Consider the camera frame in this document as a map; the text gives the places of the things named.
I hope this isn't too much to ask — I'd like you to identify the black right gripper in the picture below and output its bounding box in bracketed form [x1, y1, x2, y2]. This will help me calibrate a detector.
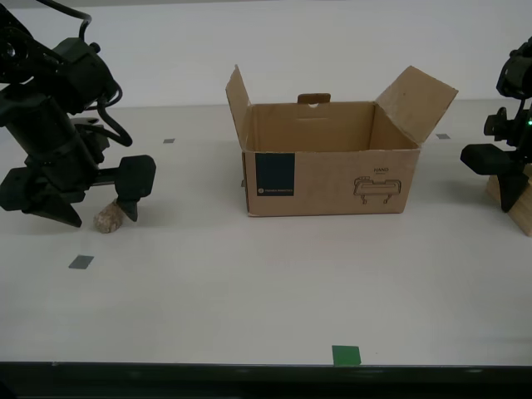
[460, 97, 532, 214]

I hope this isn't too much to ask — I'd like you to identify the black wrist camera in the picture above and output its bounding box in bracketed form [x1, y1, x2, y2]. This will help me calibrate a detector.
[76, 122, 112, 165]
[484, 106, 520, 146]

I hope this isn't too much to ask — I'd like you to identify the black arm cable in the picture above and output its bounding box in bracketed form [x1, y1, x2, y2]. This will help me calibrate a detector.
[35, 0, 93, 42]

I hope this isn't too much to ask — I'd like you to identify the black camera cable loop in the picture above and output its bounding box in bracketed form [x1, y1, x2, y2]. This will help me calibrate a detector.
[97, 81, 135, 149]

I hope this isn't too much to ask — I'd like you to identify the green tape square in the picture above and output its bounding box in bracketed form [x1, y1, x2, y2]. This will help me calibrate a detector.
[331, 344, 362, 367]

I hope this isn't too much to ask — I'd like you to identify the brown cardboard box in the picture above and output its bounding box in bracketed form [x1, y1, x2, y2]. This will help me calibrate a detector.
[225, 64, 459, 219]

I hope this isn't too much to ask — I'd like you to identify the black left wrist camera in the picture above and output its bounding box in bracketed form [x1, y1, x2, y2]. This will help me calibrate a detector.
[76, 122, 112, 165]

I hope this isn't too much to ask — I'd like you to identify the speckled beige rock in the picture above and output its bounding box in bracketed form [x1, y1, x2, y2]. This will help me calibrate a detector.
[92, 199, 125, 235]

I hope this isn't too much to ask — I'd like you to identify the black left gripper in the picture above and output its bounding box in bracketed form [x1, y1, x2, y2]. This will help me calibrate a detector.
[0, 97, 158, 229]

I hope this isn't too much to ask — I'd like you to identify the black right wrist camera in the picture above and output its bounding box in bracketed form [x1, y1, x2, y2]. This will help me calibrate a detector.
[484, 106, 520, 146]

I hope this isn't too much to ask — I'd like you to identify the light wooden block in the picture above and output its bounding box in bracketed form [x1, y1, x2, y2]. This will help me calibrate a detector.
[484, 174, 532, 238]

